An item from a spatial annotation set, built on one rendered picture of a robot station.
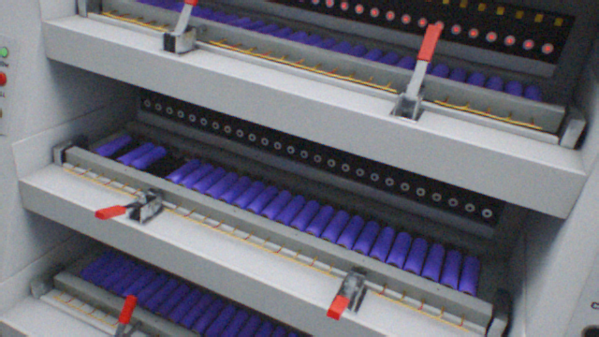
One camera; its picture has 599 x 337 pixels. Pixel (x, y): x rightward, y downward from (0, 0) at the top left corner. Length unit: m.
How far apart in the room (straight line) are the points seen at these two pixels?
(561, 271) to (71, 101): 0.62
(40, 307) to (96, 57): 0.37
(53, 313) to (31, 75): 0.33
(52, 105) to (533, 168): 0.57
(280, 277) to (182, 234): 0.13
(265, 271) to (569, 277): 0.29
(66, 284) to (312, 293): 0.40
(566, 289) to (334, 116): 0.25
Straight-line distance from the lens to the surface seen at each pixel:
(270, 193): 0.62
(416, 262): 0.56
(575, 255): 0.47
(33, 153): 0.70
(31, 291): 0.80
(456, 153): 0.45
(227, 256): 0.54
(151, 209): 0.59
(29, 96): 0.68
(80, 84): 0.73
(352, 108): 0.46
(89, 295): 0.75
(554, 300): 0.48
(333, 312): 0.44
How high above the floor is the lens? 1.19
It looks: 11 degrees down
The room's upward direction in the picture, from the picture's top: 15 degrees clockwise
